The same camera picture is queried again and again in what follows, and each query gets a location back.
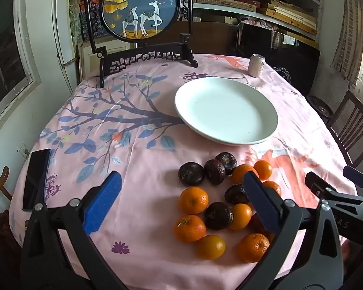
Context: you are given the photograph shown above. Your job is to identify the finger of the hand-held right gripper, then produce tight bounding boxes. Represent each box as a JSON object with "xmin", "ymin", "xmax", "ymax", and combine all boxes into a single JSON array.
[
  {"xmin": 305, "ymin": 171, "xmax": 363, "ymax": 209},
  {"xmin": 343, "ymin": 166, "xmax": 363, "ymax": 191}
]

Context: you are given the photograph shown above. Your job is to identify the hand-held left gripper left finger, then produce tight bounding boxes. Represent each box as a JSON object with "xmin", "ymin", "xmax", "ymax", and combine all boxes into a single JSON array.
[{"xmin": 20, "ymin": 171, "xmax": 130, "ymax": 290}]

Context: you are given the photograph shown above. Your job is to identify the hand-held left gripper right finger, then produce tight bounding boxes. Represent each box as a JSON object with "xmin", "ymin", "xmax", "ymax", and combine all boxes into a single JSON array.
[{"xmin": 239, "ymin": 171, "xmax": 345, "ymax": 290}]

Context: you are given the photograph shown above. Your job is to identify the dark red plum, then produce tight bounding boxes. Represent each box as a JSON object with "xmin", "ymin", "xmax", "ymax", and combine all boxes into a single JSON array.
[{"xmin": 249, "ymin": 213, "xmax": 268, "ymax": 235}]

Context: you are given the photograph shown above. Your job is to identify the pile of mandarins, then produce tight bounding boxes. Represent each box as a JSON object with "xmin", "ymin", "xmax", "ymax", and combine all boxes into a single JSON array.
[{"xmin": 194, "ymin": 159, "xmax": 282, "ymax": 261}]

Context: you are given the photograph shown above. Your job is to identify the round orange mandarin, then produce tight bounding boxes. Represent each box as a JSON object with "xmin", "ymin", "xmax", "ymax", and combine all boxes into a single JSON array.
[
  {"xmin": 174, "ymin": 214, "xmax": 207, "ymax": 243},
  {"xmin": 178, "ymin": 186, "xmax": 209, "ymax": 215},
  {"xmin": 237, "ymin": 233, "xmax": 270, "ymax": 263}
]

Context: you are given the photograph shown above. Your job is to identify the white ceramic plate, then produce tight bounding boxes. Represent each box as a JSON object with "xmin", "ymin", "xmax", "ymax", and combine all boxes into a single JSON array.
[{"xmin": 174, "ymin": 77, "xmax": 279, "ymax": 145}]

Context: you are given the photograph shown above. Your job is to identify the pink printed tablecloth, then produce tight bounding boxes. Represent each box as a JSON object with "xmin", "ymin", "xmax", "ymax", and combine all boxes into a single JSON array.
[{"xmin": 8, "ymin": 54, "xmax": 359, "ymax": 290}]

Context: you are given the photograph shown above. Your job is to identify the dark wooden slatted chair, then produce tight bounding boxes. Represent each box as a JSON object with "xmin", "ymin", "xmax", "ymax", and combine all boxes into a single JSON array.
[{"xmin": 325, "ymin": 90, "xmax": 363, "ymax": 167}]

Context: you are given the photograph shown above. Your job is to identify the black smartphone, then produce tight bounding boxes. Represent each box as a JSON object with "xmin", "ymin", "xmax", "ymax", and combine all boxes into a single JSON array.
[{"xmin": 22, "ymin": 149, "xmax": 52, "ymax": 212}]

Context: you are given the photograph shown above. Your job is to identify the dark round metal object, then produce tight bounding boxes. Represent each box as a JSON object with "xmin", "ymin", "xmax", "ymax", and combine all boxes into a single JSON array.
[{"xmin": 308, "ymin": 94, "xmax": 334, "ymax": 117}]

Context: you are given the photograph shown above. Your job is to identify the black cabinet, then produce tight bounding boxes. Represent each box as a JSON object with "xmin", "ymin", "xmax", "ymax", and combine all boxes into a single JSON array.
[{"xmin": 237, "ymin": 22, "xmax": 320, "ymax": 97}]

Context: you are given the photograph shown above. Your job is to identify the pale drink can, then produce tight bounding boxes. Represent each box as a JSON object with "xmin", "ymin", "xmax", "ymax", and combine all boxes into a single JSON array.
[{"xmin": 248, "ymin": 53, "xmax": 266, "ymax": 78}]

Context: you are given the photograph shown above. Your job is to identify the white framed panel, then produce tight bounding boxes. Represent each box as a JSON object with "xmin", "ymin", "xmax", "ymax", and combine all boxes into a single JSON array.
[{"xmin": 78, "ymin": 39, "xmax": 134, "ymax": 80}]

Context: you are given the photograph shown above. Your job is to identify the beige checkered curtain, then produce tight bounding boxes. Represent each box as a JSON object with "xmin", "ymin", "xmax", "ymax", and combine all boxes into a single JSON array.
[{"xmin": 332, "ymin": 0, "xmax": 363, "ymax": 87}]

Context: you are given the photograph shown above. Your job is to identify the stack of wooden boards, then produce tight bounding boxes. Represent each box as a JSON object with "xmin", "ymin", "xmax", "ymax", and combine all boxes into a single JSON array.
[{"xmin": 260, "ymin": 0, "xmax": 319, "ymax": 36}]

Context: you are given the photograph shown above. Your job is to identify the floral folded cloth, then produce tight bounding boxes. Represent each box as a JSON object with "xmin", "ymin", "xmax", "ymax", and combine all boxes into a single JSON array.
[{"xmin": 238, "ymin": 18, "xmax": 280, "ymax": 33}]

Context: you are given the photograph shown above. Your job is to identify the white framed window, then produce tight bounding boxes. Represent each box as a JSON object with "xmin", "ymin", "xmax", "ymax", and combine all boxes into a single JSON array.
[{"xmin": 0, "ymin": 0, "xmax": 42, "ymax": 130}]

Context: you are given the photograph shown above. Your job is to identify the stack of patterned boxes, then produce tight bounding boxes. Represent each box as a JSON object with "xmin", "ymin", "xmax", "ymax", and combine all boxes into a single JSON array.
[{"xmin": 68, "ymin": 0, "xmax": 108, "ymax": 42}]

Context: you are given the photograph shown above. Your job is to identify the round deer painting table screen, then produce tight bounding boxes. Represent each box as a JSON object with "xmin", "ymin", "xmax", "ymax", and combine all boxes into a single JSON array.
[{"xmin": 83, "ymin": 0, "xmax": 198, "ymax": 89}]

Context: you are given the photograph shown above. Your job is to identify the white wall conduit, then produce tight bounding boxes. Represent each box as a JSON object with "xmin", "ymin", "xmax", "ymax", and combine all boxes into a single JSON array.
[{"xmin": 51, "ymin": 0, "xmax": 77, "ymax": 95}]

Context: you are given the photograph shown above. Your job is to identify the white wall shelf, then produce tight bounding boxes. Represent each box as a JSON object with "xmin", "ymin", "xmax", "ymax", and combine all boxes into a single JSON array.
[{"xmin": 190, "ymin": 0, "xmax": 324, "ymax": 43}]

